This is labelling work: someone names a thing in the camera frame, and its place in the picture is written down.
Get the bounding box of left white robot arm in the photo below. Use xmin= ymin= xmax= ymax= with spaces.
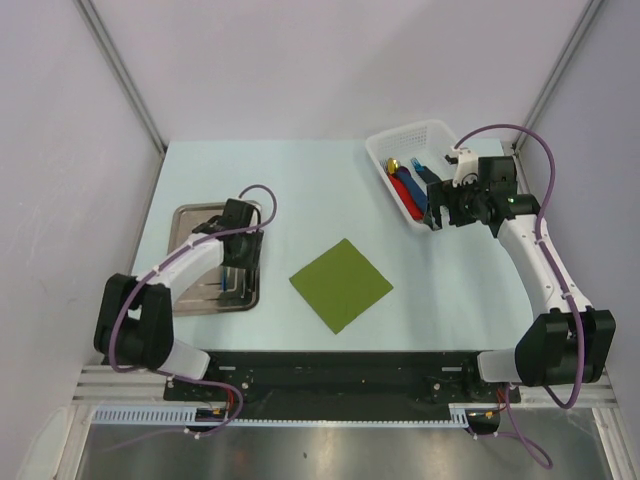
xmin=93 ymin=199 xmax=264 ymax=400

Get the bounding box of red utensil sleeve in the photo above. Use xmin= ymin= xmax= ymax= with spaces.
xmin=388 ymin=175 xmax=423 ymax=221

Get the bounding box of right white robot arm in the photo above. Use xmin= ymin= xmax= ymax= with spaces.
xmin=424 ymin=148 xmax=616 ymax=401

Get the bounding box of aluminium frame post right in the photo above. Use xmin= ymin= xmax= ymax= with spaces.
xmin=517 ymin=0 xmax=604 ymax=151

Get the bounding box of black utensil sleeve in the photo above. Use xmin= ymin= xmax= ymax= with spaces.
xmin=417 ymin=167 xmax=442 ymax=185

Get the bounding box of blue utensil sleeve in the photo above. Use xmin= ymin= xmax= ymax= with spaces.
xmin=395 ymin=167 xmax=428 ymax=214

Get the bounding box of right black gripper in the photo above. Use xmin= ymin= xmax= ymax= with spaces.
xmin=423 ymin=176 xmax=488 ymax=231

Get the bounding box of white cable duct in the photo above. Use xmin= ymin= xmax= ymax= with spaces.
xmin=92 ymin=402 xmax=474 ymax=429

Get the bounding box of aluminium frame post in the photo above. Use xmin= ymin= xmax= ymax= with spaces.
xmin=74 ymin=0 xmax=168 ymax=154
xmin=517 ymin=0 xmax=604 ymax=151

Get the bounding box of green paper napkin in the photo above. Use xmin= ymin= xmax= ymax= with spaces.
xmin=289 ymin=239 xmax=393 ymax=334

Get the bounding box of metal tray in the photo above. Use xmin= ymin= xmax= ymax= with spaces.
xmin=167 ymin=202 xmax=259 ymax=317

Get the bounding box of aluminium frame post left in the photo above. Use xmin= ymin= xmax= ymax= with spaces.
xmin=74 ymin=0 xmax=168 ymax=154

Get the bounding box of white plastic basket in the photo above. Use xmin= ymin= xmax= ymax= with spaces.
xmin=365 ymin=120 xmax=456 ymax=234

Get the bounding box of gold spoon in basket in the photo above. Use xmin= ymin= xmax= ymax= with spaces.
xmin=386 ymin=158 xmax=400 ymax=175

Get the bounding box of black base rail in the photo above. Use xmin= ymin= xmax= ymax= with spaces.
xmin=163 ymin=351 xmax=505 ymax=423

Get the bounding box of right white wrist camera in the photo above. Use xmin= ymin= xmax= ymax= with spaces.
xmin=445 ymin=147 xmax=479 ymax=188

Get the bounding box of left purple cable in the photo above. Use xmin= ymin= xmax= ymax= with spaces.
xmin=108 ymin=184 xmax=279 ymax=374

